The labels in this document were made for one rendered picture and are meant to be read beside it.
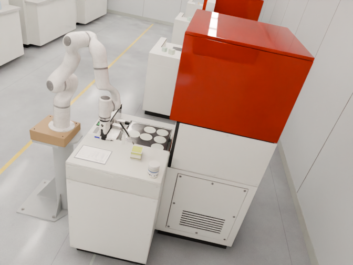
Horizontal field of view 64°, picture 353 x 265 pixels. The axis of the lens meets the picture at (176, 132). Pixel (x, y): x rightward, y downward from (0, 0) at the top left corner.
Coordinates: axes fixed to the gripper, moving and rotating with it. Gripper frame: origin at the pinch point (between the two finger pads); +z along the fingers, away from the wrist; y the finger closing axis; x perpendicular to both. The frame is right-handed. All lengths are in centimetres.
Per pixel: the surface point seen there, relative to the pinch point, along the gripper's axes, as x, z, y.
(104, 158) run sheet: -8.1, 1.8, -20.6
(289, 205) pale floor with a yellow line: -190, 98, 81
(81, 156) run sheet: 6.4, 1.9, -23.6
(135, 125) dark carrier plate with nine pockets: -14.4, 8.9, 37.1
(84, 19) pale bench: 266, 81, 593
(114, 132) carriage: -0.6, 10.8, 22.6
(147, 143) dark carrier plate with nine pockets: -29.4, 8.8, 15.8
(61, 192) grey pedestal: 38, 75, 6
